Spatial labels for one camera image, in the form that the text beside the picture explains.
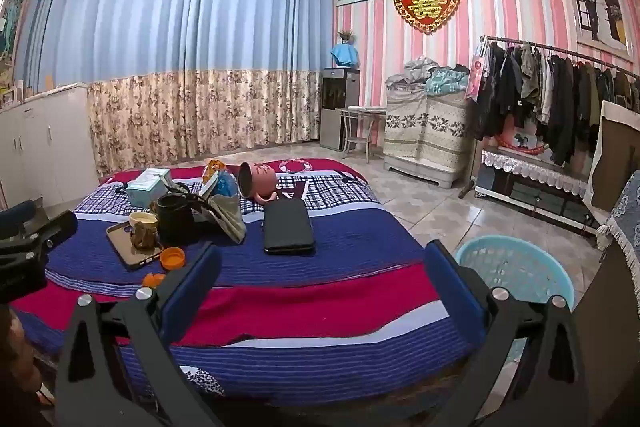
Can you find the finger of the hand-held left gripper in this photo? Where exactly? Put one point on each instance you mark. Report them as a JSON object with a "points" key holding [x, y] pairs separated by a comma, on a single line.
{"points": [[15, 213], [52, 232]]}

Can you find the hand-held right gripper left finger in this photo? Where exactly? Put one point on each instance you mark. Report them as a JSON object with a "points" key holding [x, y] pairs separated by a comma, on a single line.
{"points": [[192, 289]]}

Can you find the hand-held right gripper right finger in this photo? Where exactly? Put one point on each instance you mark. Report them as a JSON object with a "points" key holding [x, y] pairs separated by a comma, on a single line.
{"points": [[452, 289]]}

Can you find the orange bottle cap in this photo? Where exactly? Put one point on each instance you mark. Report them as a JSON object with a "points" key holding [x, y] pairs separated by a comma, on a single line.
{"points": [[172, 258]]}

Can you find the orange peel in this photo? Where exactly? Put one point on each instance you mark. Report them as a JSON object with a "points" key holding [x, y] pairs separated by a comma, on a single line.
{"points": [[152, 280]]}

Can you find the light blue plastic basket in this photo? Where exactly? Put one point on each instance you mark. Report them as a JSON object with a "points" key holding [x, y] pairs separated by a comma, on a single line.
{"points": [[515, 262]]}

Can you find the black cup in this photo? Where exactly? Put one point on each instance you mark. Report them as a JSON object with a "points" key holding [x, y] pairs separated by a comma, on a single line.
{"points": [[172, 219]]}

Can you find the blue snack packet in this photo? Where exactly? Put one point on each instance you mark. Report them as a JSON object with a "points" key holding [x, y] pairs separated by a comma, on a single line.
{"points": [[225, 184]]}

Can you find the orange snack packet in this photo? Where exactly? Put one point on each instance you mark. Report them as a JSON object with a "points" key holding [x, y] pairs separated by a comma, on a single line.
{"points": [[214, 167]]}

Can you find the person's left forearm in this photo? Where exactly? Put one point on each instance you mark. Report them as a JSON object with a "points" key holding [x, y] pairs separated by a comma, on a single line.
{"points": [[15, 357]]}

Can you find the brown phone case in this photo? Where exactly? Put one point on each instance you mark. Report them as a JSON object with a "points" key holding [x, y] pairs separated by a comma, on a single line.
{"points": [[120, 247]]}

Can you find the white cabinet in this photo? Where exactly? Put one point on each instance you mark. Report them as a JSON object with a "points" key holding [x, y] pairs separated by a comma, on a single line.
{"points": [[45, 142]]}

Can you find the small black object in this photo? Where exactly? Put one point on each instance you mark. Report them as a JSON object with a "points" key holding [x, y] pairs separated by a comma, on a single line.
{"points": [[121, 190]]}

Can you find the teal tissue box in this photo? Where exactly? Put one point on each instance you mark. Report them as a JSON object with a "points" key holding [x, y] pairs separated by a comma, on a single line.
{"points": [[145, 189]]}

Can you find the black leather case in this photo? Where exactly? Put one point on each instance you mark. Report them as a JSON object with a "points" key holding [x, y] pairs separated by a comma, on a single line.
{"points": [[288, 227]]}

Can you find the low glass cabinet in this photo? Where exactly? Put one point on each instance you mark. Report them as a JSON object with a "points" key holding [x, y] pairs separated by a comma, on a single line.
{"points": [[530, 199]]}

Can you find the grey washing machine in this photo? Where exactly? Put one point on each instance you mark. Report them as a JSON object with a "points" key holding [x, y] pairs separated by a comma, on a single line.
{"points": [[425, 172]]}

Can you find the striped blanket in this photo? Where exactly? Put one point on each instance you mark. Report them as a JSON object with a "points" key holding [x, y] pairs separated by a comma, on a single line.
{"points": [[325, 287]]}

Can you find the pink mug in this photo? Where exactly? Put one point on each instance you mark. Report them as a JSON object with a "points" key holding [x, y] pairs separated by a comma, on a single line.
{"points": [[260, 179]]}

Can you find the white lace cloth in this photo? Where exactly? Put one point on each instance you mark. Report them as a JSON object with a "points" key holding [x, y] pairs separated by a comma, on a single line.
{"points": [[530, 167]]}

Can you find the dark cabinet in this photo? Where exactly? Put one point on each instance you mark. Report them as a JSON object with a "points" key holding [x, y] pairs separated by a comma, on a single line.
{"points": [[605, 287]]}

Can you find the red printed object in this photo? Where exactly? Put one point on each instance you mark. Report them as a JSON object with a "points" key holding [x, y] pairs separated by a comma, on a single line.
{"points": [[522, 143]]}

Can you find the beige patterned cover cloth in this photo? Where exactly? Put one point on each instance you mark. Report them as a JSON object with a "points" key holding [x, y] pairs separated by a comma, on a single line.
{"points": [[425, 122]]}

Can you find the metal stool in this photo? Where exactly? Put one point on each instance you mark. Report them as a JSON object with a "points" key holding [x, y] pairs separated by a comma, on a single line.
{"points": [[362, 127]]}

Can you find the blue patterned fringed cloth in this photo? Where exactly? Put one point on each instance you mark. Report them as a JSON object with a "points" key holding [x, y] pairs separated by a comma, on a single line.
{"points": [[627, 217]]}

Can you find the teal patterned garment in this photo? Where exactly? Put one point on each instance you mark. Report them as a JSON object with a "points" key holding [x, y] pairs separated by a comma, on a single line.
{"points": [[447, 82]]}

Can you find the brown board with white cloth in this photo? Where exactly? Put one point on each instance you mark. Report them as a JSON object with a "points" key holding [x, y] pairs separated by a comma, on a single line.
{"points": [[615, 157]]}

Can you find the grey water dispenser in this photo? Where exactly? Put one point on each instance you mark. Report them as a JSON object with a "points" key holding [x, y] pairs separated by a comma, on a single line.
{"points": [[339, 107]]}

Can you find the pink and white hanging bag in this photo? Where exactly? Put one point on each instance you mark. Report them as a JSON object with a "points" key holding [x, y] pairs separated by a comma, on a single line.
{"points": [[476, 72]]}

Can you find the grey jacket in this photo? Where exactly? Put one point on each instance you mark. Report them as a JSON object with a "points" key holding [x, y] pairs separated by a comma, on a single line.
{"points": [[407, 74]]}

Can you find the row of hanging clothes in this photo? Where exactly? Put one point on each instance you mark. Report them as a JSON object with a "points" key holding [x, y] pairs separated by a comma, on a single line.
{"points": [[560, 92]]}

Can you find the blue floral curtain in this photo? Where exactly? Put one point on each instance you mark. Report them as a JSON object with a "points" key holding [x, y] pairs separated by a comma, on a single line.
{"points": [[175, 32]]}

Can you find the blue bottle cover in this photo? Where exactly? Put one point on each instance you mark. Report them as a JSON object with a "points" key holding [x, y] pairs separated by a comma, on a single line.
{"points": [[345, 56]]}

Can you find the metal clothes rack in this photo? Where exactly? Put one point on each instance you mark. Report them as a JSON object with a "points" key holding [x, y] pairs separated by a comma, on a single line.
{"points": [[550, 48]]}

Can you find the small potted plant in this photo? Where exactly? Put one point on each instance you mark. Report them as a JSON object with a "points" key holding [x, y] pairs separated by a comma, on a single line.
{"points": [[346, 37]]}

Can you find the green wall poster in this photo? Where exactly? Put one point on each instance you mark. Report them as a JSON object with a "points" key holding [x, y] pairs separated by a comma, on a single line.
{"points": [[12, 17]]}

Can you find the red heart wall decoration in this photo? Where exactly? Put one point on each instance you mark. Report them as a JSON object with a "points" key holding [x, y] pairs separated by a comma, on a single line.
{"points": [[427, 2]]}

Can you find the black and white wall poster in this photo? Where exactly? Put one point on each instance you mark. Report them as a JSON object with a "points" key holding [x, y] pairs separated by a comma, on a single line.
{"points": [[597, 7]]}

